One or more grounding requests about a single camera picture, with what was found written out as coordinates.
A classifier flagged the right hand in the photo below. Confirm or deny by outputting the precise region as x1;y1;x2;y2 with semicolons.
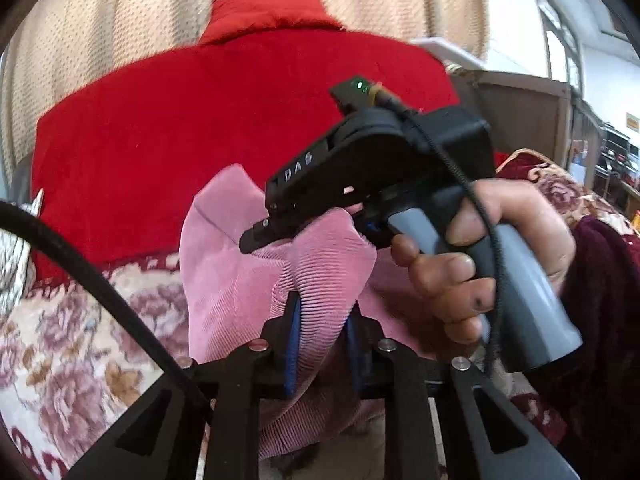
390;179;576;344

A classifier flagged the window with metal frame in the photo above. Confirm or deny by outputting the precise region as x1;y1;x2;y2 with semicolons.
536;0;584;94

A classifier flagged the red pillow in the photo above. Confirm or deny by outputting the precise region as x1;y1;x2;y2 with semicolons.
198;0;343;46

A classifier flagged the floral plush blanket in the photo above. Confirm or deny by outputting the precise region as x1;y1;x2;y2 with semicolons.
1;151;639;479

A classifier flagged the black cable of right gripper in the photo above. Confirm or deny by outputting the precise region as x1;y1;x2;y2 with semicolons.
374;86;507;376

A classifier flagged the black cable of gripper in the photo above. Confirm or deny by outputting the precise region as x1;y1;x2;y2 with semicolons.
0;199;212;411
374;86;507;376

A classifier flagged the pink corduroy jacket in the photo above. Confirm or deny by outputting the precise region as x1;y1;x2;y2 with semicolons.
179;165;435;458

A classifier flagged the red quilt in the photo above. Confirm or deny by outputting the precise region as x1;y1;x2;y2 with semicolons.
32;29;458;266

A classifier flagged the white crackle pattern folded cloth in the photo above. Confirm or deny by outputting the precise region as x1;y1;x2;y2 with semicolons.
0;187;47;313

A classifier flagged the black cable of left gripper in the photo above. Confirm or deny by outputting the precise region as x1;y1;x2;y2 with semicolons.
0;199;212;411

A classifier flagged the beige dotted curtain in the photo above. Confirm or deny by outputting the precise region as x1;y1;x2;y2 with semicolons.
1;0;489;182

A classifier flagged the brown wooden cabinet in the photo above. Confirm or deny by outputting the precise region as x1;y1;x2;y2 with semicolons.
451;70;603;188

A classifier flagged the dark red sleeve forearm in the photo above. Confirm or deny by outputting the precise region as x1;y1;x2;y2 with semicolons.
527;217;639;479

